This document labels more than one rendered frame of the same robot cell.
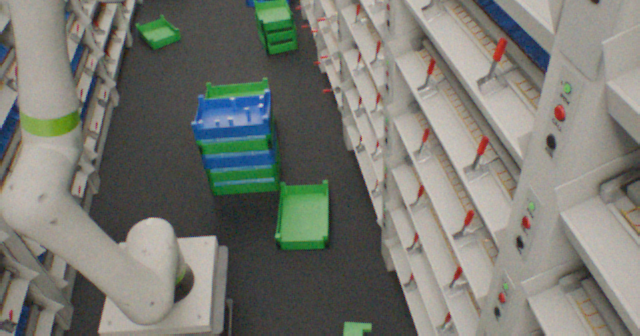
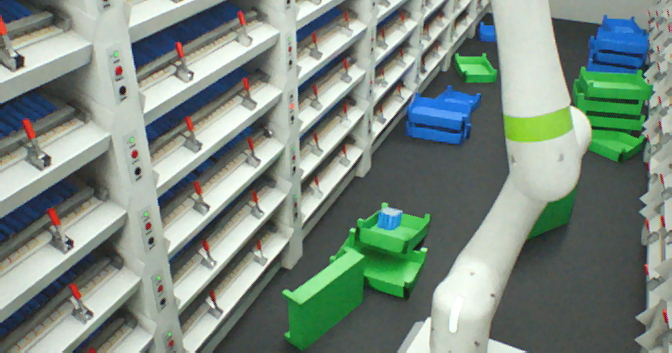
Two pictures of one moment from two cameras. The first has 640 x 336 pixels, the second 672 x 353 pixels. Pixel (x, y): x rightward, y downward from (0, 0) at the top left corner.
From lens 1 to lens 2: 2.00 m
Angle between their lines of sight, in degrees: 102
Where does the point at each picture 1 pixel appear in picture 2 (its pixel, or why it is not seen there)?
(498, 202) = (256, 33)
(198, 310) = not seen: hidden behind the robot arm
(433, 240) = (223, 187)
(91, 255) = not seen: hidden behind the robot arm
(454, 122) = (207, 58)
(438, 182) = (212, 130)
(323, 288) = not seen: outside the picture
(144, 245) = (471, 278)
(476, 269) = (262, 97)
